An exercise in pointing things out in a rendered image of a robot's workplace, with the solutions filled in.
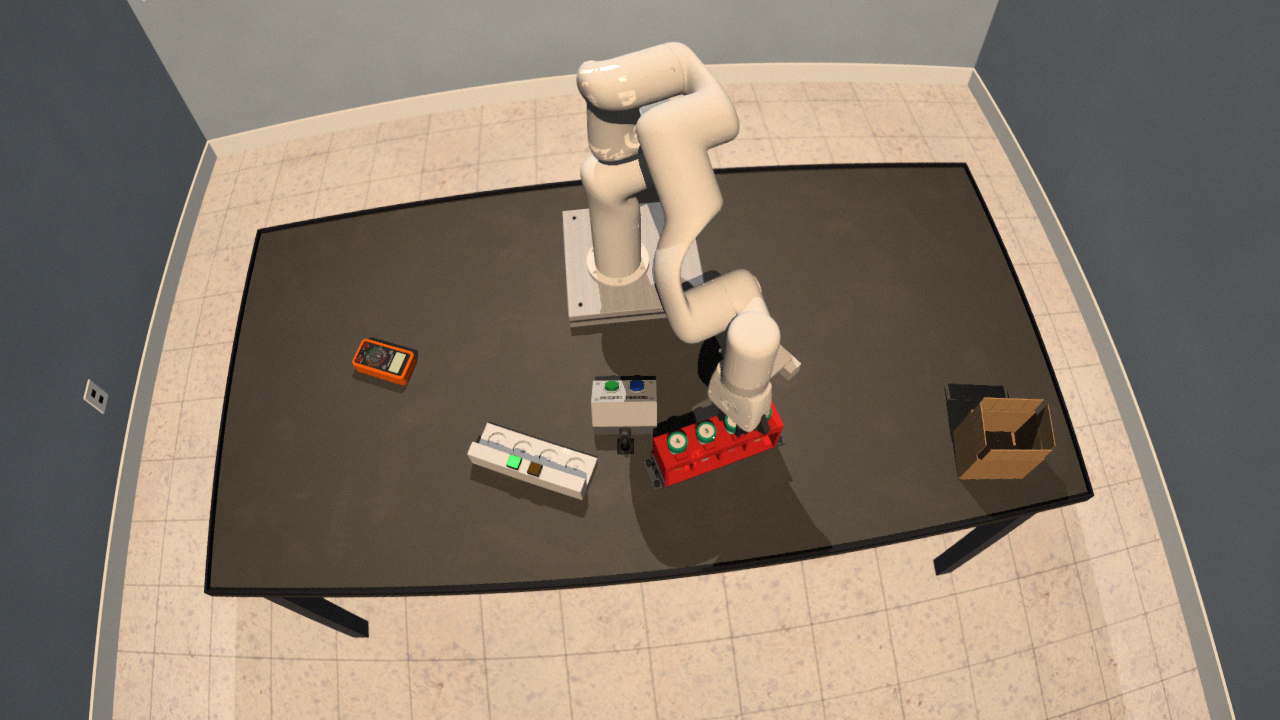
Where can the orange digital multimeter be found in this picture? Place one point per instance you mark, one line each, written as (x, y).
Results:
(384, 361)

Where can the red tube rack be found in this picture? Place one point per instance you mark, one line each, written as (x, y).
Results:
(723, 441)

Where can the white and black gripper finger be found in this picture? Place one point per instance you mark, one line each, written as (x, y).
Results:
(762, 428)
(722, 415)

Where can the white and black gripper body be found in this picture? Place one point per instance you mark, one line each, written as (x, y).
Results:
(746, 412)

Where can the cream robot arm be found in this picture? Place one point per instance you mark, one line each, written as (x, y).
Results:
(673, 141)

